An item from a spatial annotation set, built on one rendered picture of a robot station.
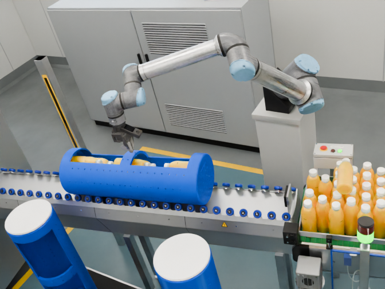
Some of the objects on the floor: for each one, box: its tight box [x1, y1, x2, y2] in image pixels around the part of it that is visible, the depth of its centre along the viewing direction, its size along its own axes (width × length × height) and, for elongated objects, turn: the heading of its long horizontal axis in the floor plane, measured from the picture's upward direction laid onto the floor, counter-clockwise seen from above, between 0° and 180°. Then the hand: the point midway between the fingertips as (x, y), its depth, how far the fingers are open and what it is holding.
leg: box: [123, 234, 155, 289], centre depth 307 cm, size 6×6×63 cm
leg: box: [138, 236, 158, 279], centre depth 317 cm, size 6×6×63 cm
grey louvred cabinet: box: [47, 0, 275, 153], centre depth 451 cm, size 54×215×145 cm, turn 76°
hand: (132, 150), depth 248 cm, fingers closed
